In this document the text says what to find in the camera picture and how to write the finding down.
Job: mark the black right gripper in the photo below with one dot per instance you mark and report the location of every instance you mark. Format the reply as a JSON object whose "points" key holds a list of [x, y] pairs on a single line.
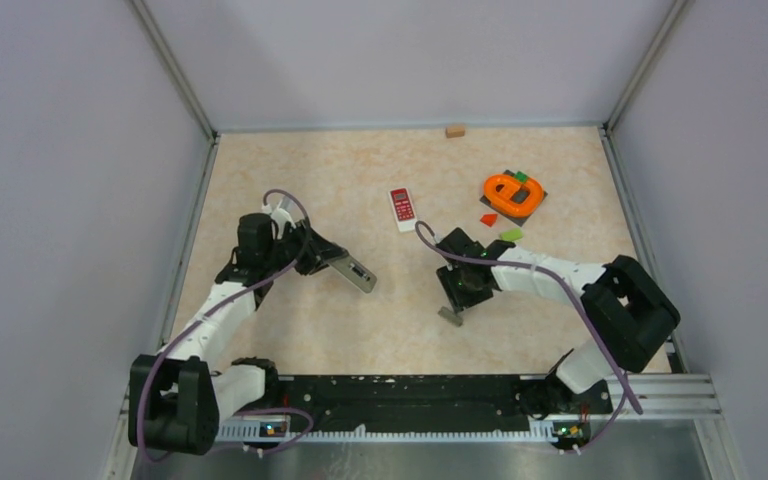
{"points": [[459, 300]]}

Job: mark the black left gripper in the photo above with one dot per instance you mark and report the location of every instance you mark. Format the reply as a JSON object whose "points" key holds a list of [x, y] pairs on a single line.
{"points": [[318, 251]]}

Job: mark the grey remote control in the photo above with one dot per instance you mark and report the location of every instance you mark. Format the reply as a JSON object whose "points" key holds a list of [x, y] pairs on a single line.
{"points": [[342, 265]]}

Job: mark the grey battery cover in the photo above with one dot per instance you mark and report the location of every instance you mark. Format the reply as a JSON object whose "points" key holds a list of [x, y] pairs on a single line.
{"points": [[450, 316]]}

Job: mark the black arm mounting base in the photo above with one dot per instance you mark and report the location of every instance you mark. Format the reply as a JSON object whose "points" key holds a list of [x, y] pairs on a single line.
{"points": [[425, 405]]}

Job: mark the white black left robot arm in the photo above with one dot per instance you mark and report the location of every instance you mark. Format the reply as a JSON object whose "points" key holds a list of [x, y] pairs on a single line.
{"points": [[177, 403]]}

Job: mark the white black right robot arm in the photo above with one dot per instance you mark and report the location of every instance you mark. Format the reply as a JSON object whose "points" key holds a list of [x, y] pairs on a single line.
{"points": [[627, 314]]}

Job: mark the red white remote control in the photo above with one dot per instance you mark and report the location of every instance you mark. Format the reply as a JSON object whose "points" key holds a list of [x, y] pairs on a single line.
{"points": [[403, 209]]}

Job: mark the red wedge block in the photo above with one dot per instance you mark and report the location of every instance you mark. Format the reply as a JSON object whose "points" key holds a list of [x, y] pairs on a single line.
{"points": [[489, 219]]}

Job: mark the light green block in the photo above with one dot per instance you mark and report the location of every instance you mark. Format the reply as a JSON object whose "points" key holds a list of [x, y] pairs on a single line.
{"points": [[512, 235]]}

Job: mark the small wooden block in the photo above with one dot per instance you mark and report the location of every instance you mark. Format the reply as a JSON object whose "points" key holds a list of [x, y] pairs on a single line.
{"points": [[455, 131]]}

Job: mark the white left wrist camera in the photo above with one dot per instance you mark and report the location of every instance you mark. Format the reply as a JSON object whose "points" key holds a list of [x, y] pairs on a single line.
{"points": [[282, 218]]}

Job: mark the white cable duct strip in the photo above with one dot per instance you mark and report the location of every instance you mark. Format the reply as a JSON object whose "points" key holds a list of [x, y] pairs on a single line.
{"points": [[249, 431]]}

